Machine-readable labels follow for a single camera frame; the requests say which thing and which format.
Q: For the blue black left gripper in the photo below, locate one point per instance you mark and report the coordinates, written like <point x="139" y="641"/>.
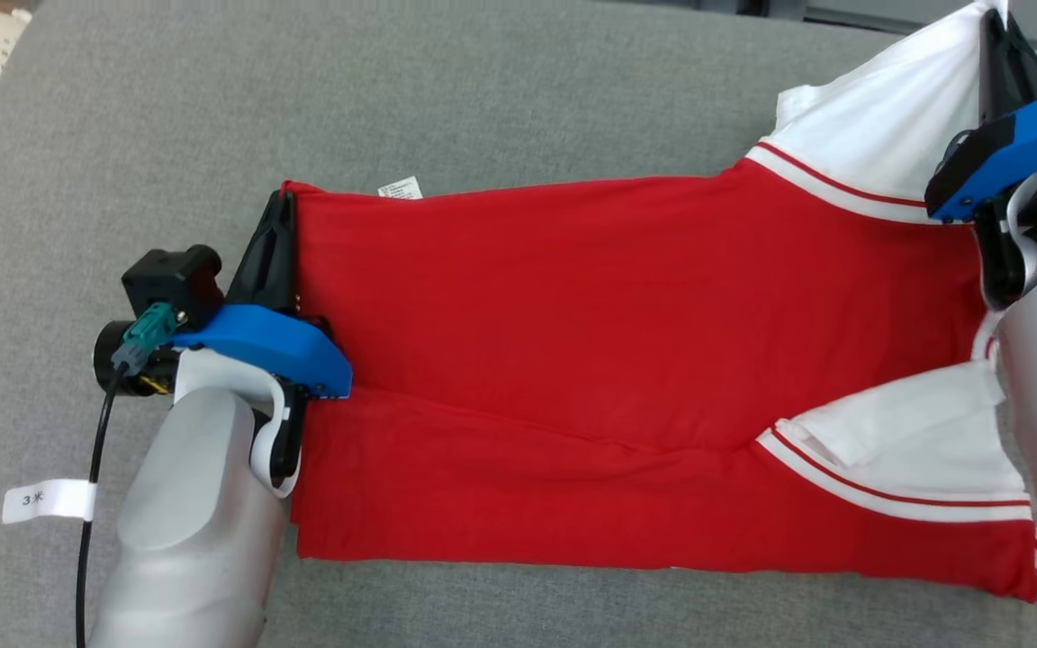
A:
<point x="275" y="346"/>

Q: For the red Bulls T-shirt white sleeves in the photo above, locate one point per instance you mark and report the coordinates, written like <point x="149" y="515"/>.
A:
<point x="572" y="297"/>

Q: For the grey fabric sofa cushion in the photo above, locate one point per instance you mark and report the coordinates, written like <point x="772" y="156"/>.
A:
<point x="122" y="117"/>

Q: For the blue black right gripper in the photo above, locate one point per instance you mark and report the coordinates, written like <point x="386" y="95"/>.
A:
<point x="1014" y="153"/>

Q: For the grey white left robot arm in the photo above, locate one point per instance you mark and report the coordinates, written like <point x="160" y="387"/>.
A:
<point x="194" y="540"/>

